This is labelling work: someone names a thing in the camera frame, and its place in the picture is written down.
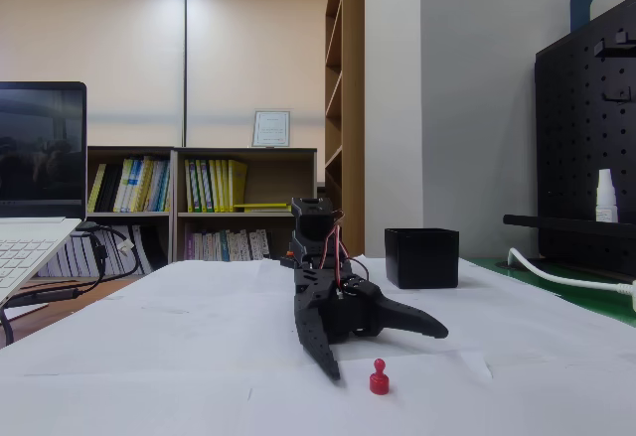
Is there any red pawn piece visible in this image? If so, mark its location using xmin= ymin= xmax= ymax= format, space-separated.
xmin=368 ymin=358 xmax=392 ymax=396

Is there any black square plastic cup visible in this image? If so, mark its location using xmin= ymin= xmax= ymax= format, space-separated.
xmin=384 ymin=227 xmax=460 ymax=290

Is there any flat yellow folder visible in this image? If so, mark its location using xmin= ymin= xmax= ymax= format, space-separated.
xmin=233 ymin=202 xmax=294 ymax=214

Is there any low wooden bookshelf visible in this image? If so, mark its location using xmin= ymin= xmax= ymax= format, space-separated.
xmin=170 ymin=146 xmax=319 ymax=264
xmin=85 ymin=145 xmax=176 ymax=278

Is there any black pegboard tray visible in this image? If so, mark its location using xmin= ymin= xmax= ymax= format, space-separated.
xmin=502 ymin=214 xmax=636 ymax=239

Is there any framed certificate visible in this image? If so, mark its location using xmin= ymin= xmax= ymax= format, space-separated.
xmin=250 ymin=108 xmax=292 ymax=149

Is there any tall wooden shelf unit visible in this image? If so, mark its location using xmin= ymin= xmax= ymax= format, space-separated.
xmin=324 ymin=0 xmax=367 ymax=257

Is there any small white bottle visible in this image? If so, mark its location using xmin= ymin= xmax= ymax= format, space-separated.
xmin=593 ymin=168 xmax=620 ymax=223

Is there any black binder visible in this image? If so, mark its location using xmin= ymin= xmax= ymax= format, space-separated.
xmin=96 ymin=163 xmax=124 ymax=213

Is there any thin yellow book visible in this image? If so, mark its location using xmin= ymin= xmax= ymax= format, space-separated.
xmin=87 ymin=162 xmax=108 ymax=213

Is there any black pegboard hook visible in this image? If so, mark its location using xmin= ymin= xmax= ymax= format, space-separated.
xmin=592 ymin=31 xmax=636 ymax=59
xmin=602 ymin=88 xmax=636 ymax=105

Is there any white laptop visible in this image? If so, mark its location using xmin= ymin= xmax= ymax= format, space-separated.
xmin=0 ymin=80 xmax=88 ymax=304

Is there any red white servo wire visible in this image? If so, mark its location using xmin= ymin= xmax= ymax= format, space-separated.
xmin=321 ymin=209 xmax=372 ymax=301

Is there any white power strip cable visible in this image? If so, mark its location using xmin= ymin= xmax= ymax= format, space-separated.
xmin=507 ymin=247 xmax=622 ymax=294

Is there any wide yellow ring binder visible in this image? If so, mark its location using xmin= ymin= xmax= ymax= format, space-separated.
xmin=228 ymin=159 xmax=248 ymax=213

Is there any black laptop cable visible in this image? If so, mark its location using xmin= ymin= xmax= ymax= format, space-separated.
xmin=9 ymin=220 xmax=143 ymax=308

